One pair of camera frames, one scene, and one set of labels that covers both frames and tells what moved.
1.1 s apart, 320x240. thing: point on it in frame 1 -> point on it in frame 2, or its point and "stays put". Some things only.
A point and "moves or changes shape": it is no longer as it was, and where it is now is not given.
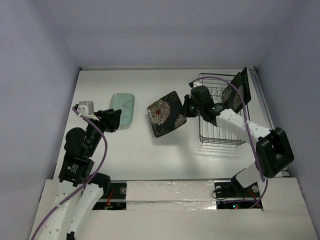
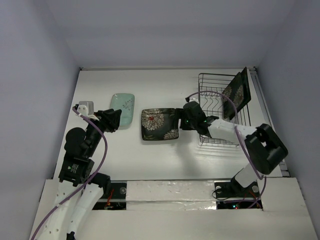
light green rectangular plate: x=125 y=102 stays put
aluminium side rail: x=283 y=173 stays put
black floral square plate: x=166 y=114 moves or changes shape
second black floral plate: x=231 y=99 stays put
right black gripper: x=187 y=107 -> x=182 y=119
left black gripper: x=109 y=116 stays put
